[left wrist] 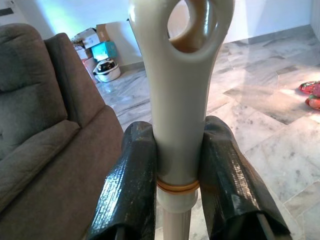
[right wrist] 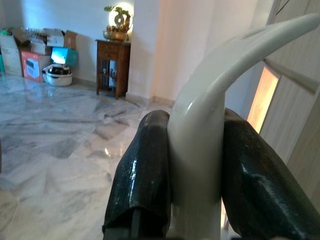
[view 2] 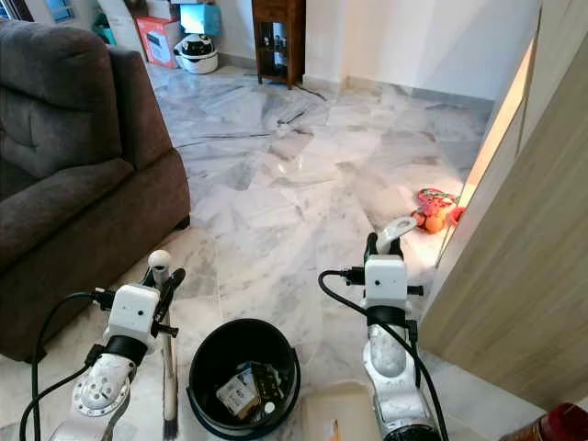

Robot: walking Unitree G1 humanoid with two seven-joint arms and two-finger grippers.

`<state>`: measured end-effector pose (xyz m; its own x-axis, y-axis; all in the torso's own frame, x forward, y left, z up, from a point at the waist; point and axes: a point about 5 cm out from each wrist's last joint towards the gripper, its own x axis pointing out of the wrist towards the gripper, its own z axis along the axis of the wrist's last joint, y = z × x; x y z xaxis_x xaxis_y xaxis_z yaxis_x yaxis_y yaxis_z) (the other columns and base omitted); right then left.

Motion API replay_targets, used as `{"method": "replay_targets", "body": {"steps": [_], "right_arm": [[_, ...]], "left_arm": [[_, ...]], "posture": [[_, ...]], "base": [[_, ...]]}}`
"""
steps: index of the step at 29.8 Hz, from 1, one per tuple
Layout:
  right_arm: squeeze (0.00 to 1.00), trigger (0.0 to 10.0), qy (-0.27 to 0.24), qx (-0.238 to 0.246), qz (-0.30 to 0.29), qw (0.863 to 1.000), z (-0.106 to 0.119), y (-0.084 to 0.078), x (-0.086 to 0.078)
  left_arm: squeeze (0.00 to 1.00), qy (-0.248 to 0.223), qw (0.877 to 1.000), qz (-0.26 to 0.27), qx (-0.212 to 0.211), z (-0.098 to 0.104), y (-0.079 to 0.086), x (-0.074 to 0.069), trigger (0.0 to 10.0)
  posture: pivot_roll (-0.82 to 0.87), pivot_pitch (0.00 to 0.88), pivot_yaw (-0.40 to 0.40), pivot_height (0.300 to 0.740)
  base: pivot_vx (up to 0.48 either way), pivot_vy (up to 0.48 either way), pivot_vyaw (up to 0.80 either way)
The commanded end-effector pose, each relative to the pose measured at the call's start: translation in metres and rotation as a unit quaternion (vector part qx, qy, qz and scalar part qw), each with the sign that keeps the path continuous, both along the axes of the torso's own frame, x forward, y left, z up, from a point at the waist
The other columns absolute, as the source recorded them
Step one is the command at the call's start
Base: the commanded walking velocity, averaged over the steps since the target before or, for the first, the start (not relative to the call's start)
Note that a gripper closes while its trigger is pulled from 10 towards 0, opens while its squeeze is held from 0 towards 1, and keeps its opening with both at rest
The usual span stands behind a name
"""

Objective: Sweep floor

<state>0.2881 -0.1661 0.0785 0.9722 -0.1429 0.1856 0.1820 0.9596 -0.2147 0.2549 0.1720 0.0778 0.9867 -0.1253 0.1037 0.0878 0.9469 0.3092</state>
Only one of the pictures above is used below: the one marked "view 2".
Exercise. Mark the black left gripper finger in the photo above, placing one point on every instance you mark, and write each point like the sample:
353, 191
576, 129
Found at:
150, 279
175, 289

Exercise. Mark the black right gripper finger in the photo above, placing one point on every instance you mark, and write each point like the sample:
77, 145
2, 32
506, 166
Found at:
372, 246

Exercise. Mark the wooden broom with white knob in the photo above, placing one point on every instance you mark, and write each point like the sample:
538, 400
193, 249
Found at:
171, 386

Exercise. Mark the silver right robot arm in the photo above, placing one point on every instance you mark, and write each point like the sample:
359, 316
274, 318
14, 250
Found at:
388, 367

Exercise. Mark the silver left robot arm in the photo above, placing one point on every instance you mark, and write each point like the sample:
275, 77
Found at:
96, 390

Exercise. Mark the black plastic bucket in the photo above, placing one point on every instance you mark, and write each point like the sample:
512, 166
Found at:
211, 358

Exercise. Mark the small red dish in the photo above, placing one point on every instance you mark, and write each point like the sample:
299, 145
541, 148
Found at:
456, 216

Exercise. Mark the labelled cardboard box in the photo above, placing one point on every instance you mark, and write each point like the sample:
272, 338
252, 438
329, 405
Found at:
236, 393

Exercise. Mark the light wooden partition cabinet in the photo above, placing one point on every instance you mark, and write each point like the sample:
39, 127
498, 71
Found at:
514, 257

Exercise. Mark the dark small box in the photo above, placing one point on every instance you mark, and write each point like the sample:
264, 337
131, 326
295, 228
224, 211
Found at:
268, 381

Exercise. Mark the dark grey fabric sofa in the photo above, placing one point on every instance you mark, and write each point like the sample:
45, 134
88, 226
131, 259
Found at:
73, 138

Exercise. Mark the white and black round appliance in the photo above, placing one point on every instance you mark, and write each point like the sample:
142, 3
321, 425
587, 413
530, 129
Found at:
196, 57

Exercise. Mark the red carton box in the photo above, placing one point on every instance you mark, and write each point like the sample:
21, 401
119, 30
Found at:
154, 37

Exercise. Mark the dark wooden shelf cabinet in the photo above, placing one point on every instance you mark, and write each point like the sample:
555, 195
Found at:
276, 9

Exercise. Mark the white flat carton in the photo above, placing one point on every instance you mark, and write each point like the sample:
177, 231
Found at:
119, 18

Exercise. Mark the blue carton box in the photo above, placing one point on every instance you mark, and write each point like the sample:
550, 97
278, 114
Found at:
200, 18

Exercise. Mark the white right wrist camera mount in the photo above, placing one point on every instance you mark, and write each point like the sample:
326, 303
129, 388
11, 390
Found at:
386, 280

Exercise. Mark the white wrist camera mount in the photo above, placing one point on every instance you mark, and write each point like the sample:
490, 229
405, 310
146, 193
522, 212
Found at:
386, 280
133, 312

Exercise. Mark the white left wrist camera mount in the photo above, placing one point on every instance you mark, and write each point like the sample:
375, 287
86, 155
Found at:
133, 312

